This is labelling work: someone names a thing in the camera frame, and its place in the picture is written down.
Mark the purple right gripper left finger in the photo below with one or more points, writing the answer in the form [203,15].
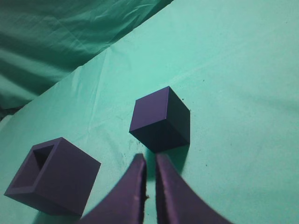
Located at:
[125,203]

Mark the green backdrop cloth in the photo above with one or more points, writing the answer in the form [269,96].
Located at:
[43,41]

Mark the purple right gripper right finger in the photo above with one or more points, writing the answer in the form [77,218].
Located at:
[176,202]

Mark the green table cloth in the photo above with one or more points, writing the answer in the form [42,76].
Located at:
[234,64]

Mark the purple cube block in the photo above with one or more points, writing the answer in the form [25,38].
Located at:
[161,121]

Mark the purple cube groove box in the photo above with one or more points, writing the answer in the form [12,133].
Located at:
[56,178]

